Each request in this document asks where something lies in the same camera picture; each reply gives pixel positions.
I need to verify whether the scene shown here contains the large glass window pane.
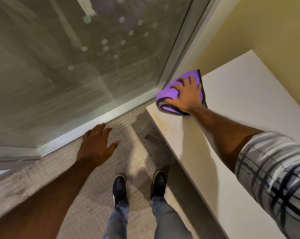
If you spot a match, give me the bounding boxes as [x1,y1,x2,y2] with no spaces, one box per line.
[0,0,194,149]

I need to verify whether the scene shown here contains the blue jeans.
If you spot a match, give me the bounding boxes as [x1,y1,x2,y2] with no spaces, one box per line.
[102,195,193,239]

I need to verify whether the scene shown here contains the purple microfibre cloth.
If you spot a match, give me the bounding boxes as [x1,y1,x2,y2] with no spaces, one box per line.
[155,69,208,116]

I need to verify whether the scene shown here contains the black shoe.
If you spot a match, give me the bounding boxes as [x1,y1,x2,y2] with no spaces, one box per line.
[150,170,167,198]
[112,173,128,207]

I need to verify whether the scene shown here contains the silver metal window frame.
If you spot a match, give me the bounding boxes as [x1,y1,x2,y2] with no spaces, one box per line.
[0,0,224,162]

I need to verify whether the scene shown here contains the person's left forearm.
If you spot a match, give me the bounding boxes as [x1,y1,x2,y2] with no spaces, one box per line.
[0,157,99,239]

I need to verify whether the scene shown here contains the person's right forearm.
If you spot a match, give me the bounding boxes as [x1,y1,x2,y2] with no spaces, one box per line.
[189,104,265,174]

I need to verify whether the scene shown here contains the grey plaid shirt sleeve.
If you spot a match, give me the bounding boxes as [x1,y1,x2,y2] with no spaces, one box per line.
[234,131,300,239]

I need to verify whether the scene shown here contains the person's left hand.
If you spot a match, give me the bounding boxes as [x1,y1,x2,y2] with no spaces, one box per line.
[76,123,121,168]

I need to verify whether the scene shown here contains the black left shoe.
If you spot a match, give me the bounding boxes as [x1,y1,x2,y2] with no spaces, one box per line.
[112,173,128,207]

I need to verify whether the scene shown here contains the white table leg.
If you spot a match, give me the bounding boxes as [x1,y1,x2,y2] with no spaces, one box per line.
[140,121,156,140]

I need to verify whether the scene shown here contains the black right shoe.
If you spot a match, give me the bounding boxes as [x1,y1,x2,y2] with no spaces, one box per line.
[150,170,167,198]

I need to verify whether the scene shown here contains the person's right hand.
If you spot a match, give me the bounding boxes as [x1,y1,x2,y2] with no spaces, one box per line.
[164,76,203,113]

